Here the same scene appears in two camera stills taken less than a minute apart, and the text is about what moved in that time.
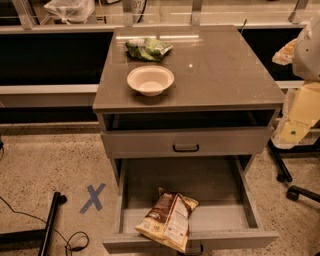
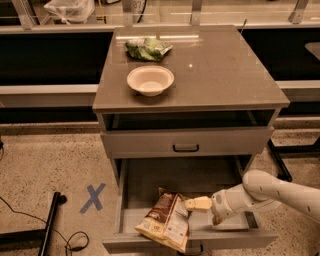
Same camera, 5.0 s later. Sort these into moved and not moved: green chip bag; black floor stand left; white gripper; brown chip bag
Moved: white gripper
Not moved: green chip bag; black floor stand left; brown chip bag
